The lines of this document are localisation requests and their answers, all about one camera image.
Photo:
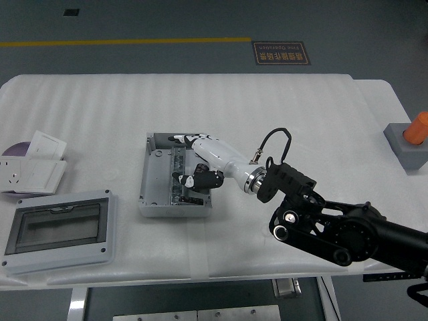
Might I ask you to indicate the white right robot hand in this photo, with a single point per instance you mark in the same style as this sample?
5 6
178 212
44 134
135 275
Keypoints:
217 155

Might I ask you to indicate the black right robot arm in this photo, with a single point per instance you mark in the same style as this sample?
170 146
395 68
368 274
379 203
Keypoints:
351 234

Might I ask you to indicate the grey open junction box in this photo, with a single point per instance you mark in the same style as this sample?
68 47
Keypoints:
157 180

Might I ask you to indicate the white foam mat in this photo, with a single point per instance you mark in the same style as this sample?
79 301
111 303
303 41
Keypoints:
234 110

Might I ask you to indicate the black floor sign orange text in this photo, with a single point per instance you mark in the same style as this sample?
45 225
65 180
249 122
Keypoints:
281 53

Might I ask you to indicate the white table leg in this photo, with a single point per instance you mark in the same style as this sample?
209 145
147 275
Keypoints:
329 301
77 304

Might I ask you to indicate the grey cover with clear window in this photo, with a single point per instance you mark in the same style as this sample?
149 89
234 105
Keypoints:
60 261

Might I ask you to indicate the grey block base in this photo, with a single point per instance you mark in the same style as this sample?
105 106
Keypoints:
411 157

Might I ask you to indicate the purple disc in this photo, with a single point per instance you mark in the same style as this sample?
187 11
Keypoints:
16 150

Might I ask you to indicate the orange cylinder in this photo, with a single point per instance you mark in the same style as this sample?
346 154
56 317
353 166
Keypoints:
418 128

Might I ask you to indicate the black table control panel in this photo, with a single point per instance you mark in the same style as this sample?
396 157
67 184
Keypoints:
384 277

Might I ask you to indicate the metal mounting rail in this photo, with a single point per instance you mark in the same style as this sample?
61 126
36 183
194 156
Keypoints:
176 160

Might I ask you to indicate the metal table bracket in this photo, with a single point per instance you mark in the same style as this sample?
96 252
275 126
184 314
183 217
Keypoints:
287 288

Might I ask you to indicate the grey metal base plate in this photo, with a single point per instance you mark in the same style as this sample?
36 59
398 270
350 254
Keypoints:
154 317
237 316

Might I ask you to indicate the white switch panel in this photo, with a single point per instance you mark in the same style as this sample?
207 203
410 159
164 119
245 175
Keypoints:
40 177

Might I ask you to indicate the white wall socket panel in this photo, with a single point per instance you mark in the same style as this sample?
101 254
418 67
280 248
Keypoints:
10 174

